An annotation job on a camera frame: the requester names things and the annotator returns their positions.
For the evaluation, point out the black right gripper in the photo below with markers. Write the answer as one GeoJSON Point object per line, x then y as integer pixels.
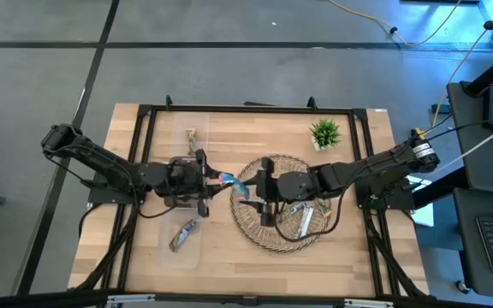
{"type": "Point", "coordinates": [291, 186]}

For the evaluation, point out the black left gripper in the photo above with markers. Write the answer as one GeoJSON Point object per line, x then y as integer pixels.
{"type": "Point", "coordinates": [184, 177]}

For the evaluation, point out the blue granola bar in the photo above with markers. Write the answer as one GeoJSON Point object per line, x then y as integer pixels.
{"type": "Point", "coordinates": [235, 184]}
{"type": "Point", "coordinates": [184, 235]}

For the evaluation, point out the white granola bar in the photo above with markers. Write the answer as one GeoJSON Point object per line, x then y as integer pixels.
{"type": "Point", "coordinates": [305, 222]}

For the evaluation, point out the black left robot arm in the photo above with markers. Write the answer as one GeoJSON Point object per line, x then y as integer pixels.
{"type": "Point", "coordinates": [109, 164]}

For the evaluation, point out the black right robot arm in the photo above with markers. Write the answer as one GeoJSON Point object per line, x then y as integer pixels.
{"type": "Point", "coordinates": [379, 169]}

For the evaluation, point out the round woven wicker mat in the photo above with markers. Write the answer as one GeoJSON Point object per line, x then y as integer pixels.
{"type": "Point", "coordinates": [251, 231]}

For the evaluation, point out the clear plastic bin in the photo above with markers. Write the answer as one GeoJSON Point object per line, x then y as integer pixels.
{"type": "Point", "coordinates": [186, 258]}
{"type": "Point", "coordinates": [180, 124]}

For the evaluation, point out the green plant in white pot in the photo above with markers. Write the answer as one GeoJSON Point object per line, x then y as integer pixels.
{"type": "Point", "coordinates": [325, 133]}

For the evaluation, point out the white paper sheet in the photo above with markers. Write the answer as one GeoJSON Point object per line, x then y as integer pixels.
{"type": "Point", "coordinates": [424, 216]}

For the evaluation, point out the yellow plug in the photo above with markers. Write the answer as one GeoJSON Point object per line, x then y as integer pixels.
{"type": "Point", "coordinates": [418, 132]}

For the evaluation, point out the black desk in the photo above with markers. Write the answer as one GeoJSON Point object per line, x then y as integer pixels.
{"type": "Point", "coordinates": [473, 171]}
{"type": "Point", "coordinates": [469, 239]}

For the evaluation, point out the black caster wheel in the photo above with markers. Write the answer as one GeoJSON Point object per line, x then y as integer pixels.
{"type": "Point", "coordinates": [463, 286]}

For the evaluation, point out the black pole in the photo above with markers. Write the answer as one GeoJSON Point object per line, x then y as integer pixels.
{"type": "Point", "coordinates": [492, 72]}

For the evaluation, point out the black aluminium table frame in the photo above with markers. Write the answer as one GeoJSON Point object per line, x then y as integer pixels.
{"type": "Point", "coordinates": [251, 109]}

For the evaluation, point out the black frame clamp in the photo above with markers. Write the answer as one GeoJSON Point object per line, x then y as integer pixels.
{"type": "Point", "coordinates": [169, 102]}
{"type": "Point", "coordinates": [312, 102]}

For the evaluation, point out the silver frame bracket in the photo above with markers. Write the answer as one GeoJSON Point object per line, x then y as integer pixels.
{"type": "Point", "coordinates": [368, 303]}
{"type": "Point", "coordinates": [131, 298]}

